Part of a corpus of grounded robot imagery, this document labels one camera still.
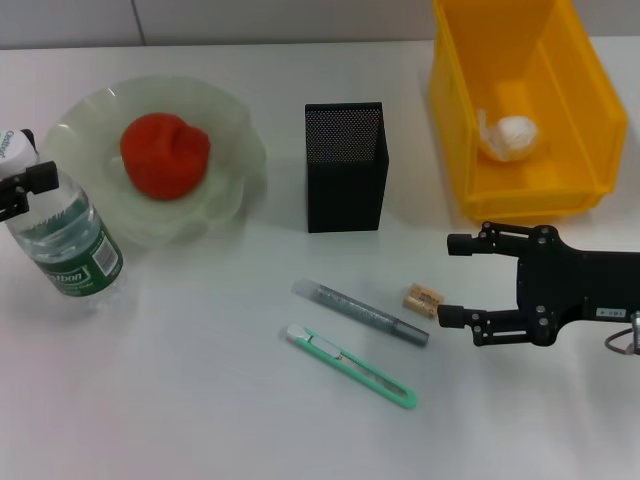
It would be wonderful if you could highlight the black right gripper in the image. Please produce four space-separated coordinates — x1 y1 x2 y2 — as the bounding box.
437 220 640 349

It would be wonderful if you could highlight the clear green-label water bottle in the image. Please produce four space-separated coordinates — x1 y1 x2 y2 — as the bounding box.
0 128 125 314

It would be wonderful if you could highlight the orange fruit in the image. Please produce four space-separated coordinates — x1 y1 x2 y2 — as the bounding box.
119 112 212 202

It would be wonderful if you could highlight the white paper ball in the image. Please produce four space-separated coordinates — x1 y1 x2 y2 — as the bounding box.
475 108 543 163

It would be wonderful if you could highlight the grey pen with clear cap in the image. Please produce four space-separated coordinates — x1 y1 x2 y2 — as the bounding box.
291 277 432 349

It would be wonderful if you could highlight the green utility knife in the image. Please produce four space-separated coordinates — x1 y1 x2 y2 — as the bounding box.
285 322 419 413

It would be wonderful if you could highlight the black mesh pen holder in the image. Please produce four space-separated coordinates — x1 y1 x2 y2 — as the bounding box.
303 101 391 235

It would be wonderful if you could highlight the translucent green fruit plate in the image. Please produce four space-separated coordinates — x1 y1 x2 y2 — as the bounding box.
41 74 269 247

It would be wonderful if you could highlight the small wooden pencil sharpener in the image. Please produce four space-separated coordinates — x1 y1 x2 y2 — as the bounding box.
401 281 446 318

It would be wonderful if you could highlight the yellow plastic storage bin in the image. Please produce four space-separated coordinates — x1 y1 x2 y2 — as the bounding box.
428 0 630 225

